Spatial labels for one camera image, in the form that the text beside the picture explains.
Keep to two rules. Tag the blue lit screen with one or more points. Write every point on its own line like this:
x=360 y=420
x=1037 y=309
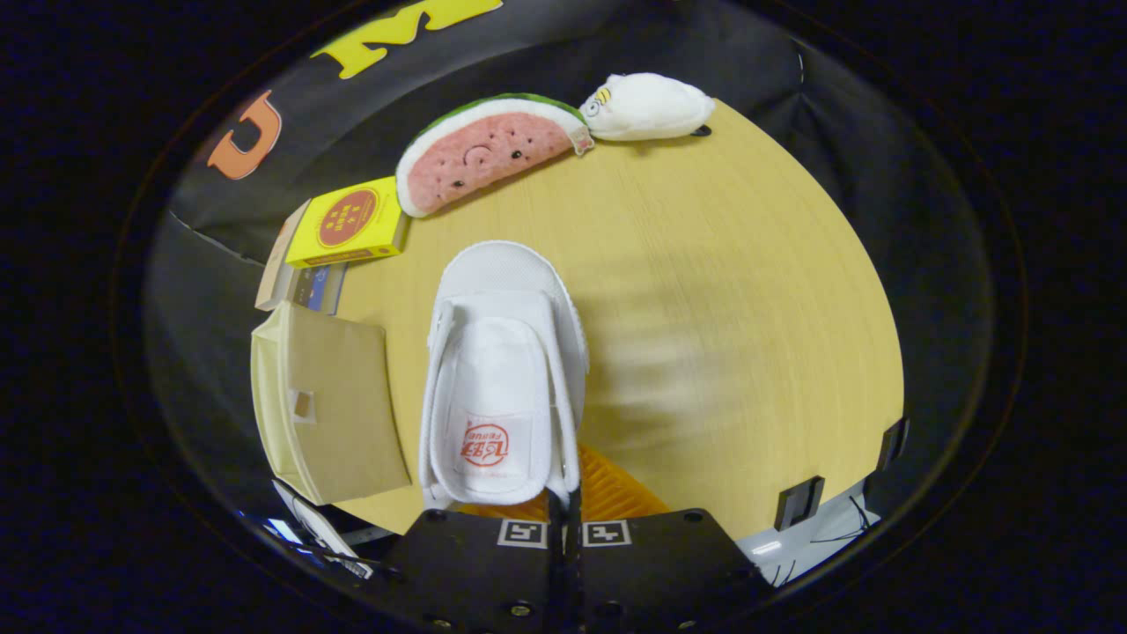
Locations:
x=283 y=531

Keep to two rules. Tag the yellow book red circle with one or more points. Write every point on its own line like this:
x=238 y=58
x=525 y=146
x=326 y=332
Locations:
x=348 y=220

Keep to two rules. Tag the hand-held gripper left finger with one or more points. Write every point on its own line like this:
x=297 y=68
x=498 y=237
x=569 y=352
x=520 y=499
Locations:
x=467 y=572

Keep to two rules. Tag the cream fabric storage box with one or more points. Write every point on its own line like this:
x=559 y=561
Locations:
x=343 y=405

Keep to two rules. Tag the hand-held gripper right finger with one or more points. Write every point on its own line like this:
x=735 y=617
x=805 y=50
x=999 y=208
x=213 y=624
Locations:
x=576 y=546

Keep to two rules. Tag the beige book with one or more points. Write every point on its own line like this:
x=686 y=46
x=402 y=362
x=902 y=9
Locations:
x=275 y=264

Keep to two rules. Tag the watermelon slice plush toy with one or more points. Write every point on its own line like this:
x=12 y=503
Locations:
x=480 y=154

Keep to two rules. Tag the white plush toy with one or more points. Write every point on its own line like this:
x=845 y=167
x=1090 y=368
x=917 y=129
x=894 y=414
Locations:
x=651 y=107

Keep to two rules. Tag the blue book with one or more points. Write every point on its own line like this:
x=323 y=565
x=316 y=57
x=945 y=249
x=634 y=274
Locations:
x=321 y=286

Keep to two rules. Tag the white canvas shoe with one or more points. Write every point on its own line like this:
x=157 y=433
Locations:
x=506 y=379

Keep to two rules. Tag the black table clamp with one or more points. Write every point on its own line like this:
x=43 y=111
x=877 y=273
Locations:
x=893 y=445
x=799 y=504

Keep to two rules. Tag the white flat device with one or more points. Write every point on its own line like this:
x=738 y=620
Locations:
x=321 y=528

